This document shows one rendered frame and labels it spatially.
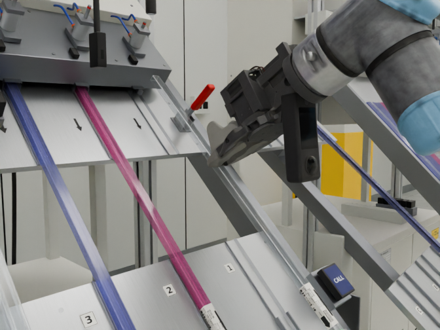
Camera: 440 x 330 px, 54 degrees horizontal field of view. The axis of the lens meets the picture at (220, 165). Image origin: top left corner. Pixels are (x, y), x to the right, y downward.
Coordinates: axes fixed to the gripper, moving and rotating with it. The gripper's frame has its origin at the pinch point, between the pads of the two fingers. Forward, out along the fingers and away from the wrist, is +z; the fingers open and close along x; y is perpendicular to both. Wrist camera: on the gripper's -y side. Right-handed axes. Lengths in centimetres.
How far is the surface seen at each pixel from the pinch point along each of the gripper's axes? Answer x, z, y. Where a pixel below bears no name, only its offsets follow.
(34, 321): 30.5, 3.9, -12.8
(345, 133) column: -274, 108, 62
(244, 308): 5.1, 2.0, -20.4
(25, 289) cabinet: 7, 68, 3
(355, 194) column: -295, 136, 18
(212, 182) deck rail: -7.9, 10.5, 1.3
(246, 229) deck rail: -7.9, 7.6, -9.2
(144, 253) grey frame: -10.1, 41.5, -1.6
